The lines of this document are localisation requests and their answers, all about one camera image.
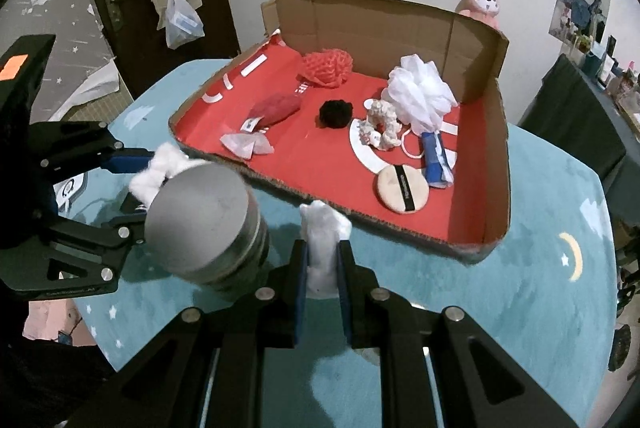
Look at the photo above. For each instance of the glass jar with silver lid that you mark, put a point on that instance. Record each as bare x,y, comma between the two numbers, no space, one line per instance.
205,213

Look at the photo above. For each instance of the white plastic wrapper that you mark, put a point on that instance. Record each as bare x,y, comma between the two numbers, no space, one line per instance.
247,143

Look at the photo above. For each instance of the red fabric scrunchie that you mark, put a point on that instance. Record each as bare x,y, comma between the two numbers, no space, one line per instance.
275,108

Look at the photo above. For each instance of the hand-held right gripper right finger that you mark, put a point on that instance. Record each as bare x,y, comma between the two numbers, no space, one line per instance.
345,293

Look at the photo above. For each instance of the pink plush with white face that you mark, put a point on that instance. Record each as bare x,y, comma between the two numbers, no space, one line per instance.
482,3

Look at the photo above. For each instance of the person's pink clothing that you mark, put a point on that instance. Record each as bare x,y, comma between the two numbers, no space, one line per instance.
47,318

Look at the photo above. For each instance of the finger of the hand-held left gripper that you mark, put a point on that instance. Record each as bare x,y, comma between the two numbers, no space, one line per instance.
100,253
125,161

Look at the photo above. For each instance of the clear plastic bag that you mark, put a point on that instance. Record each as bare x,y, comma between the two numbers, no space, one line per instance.
182,23

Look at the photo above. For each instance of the round beige powder puff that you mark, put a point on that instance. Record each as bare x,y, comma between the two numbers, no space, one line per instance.
402,188

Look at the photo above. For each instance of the side table with dark cloth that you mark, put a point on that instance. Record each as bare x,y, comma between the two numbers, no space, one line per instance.
565,118

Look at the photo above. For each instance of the white cotton cloth piece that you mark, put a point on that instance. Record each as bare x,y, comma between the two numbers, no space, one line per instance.
322,233

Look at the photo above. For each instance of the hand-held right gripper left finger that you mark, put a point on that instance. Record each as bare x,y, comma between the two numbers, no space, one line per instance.
300,293

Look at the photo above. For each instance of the cream crocheted scrunchie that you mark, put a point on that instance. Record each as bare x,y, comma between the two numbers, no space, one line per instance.
380,128

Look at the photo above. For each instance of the row of desk trinkets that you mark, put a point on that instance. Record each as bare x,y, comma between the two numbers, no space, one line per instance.
610,73

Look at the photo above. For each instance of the blue and white packet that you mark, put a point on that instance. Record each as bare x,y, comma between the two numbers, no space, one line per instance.
437,158

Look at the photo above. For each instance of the white fluffy scrunchie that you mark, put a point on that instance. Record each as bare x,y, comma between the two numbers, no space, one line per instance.
165,163

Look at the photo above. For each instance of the cardboard box with red inside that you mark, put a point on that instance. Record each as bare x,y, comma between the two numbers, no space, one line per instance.
320,163

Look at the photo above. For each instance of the white mesh bath pouf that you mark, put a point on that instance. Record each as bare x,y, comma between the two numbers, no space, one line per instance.
420,98

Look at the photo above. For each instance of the black fluffy scrunchie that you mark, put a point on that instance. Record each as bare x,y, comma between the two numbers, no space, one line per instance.
335,113

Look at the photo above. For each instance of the red mesh bath sponge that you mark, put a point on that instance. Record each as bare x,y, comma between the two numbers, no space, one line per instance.
325,67

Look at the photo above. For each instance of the blue collage poster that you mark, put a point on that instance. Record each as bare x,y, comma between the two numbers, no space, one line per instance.
580,13

